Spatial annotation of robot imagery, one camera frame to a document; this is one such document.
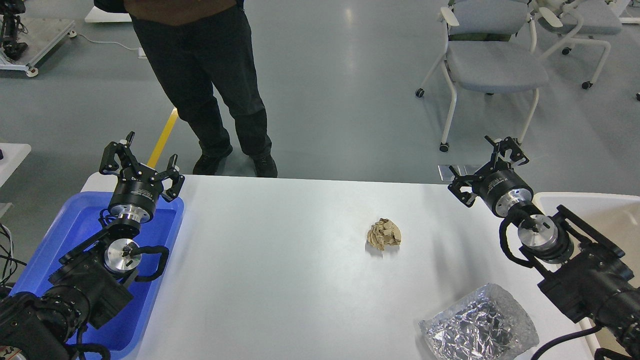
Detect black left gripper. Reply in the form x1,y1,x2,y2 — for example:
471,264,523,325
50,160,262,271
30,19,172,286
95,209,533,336
99,131,185,224

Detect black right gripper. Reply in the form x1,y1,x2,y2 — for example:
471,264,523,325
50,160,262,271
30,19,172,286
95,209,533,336
447,136,534,218

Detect silver foil bag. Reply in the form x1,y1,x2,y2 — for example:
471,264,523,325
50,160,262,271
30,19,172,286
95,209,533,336
418,283,540,360

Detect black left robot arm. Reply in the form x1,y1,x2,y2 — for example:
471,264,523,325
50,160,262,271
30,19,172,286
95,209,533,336
1,131,185,360

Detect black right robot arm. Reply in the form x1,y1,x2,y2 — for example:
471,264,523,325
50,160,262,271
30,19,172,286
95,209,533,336
448,137,640,360

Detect left metal floor plate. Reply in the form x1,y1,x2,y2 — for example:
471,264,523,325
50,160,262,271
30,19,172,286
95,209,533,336
438,164,465,183

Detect blue plastic bin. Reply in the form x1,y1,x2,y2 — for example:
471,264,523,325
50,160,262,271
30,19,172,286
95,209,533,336
1,191,185,360

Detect crumpled brown paper ball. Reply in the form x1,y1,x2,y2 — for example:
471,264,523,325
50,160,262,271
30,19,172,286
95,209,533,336
366,218,402,251

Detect white side table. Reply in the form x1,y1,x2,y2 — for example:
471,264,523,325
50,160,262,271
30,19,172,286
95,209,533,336
0,142,32,187

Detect person in dark trousers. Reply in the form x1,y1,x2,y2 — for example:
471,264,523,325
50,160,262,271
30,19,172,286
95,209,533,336
94,0,278,178

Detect beige plastic bin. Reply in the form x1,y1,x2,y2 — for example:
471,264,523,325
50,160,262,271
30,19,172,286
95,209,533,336
530,193,640,360

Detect white board on floor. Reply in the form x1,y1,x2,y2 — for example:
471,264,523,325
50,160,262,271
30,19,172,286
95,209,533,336
84,6,131,23

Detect wheeled metal platform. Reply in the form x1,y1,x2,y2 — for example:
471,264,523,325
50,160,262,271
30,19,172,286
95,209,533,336
0,0,78,78

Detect grey chair white frame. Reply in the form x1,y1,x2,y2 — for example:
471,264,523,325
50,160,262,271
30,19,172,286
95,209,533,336
414,0,549,153

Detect white power strip cable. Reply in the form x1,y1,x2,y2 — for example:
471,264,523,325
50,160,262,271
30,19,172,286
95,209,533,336
68,31,148,60

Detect black cables at left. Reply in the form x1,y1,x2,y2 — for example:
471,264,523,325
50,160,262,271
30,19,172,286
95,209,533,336
0,222,26,286

